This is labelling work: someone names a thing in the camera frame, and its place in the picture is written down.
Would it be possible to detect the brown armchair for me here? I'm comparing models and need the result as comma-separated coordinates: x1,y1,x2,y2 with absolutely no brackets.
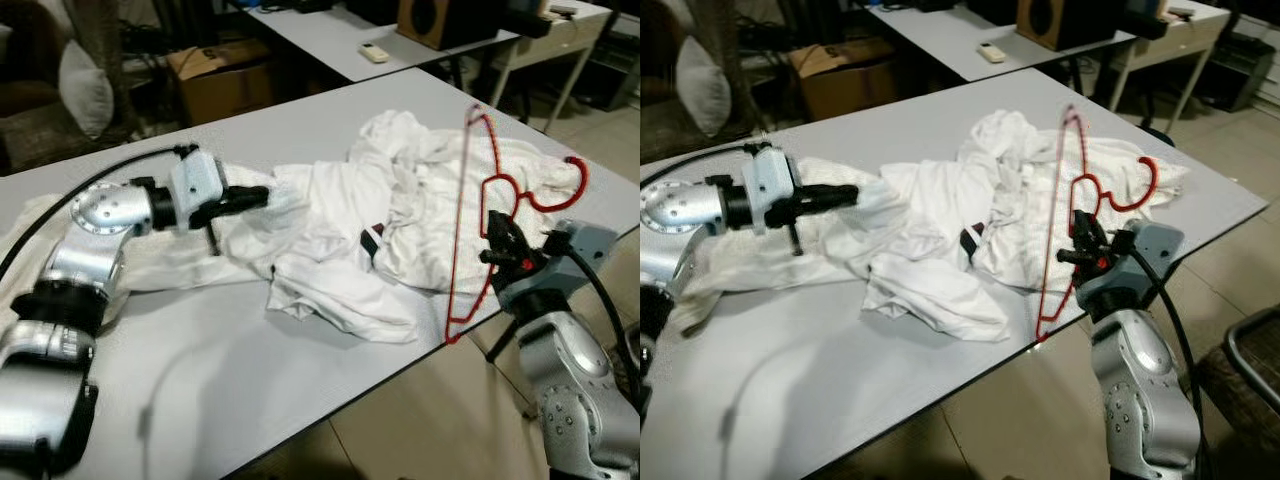
0,0,71,116

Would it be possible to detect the white pillow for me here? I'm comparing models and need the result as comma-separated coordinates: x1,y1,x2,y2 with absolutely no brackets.
57,38,117,141
674,35,734,138

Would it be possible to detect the large white table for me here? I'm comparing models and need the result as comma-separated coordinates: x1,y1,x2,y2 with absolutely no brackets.
0,67,641,480
640,67,1271,480

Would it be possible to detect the brown cardboard box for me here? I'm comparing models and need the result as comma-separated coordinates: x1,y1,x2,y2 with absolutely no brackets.
166,38,278,128
788,38,898,123

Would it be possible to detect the white shirt with colourful print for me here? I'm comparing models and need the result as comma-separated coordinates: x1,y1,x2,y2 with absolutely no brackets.
800,158,1013,344
215,158,423,346

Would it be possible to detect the brown wooden speaker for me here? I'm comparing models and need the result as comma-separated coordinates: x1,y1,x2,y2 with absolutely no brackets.
396,0,508,53
1016,0,1128,53

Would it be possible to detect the black crate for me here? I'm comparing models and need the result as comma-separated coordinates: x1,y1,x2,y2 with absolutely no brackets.
575,40,641,113
1193,33,1279,113

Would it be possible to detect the red wire clothes hanger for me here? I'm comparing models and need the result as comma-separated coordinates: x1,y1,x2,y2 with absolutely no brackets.
443,103,592,346
1034,103,1161,344

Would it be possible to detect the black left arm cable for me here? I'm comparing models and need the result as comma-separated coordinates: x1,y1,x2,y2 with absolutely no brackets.
640,143,766,189
0,143,199,283

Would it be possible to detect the grey desk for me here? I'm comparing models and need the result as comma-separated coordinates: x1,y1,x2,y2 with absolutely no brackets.
866,0,1233,136
243,0,613,134

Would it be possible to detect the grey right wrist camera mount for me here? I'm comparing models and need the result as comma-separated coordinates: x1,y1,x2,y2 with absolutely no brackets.
493,220,621,313
1073,220,1188,313

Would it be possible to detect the patterned cushion metal chair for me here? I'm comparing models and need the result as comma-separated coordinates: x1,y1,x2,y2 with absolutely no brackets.
1193,303,1280,473

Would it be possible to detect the grey patterned seat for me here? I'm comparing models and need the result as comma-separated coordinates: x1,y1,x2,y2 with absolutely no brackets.
640,98,766,166
0,98,143,173

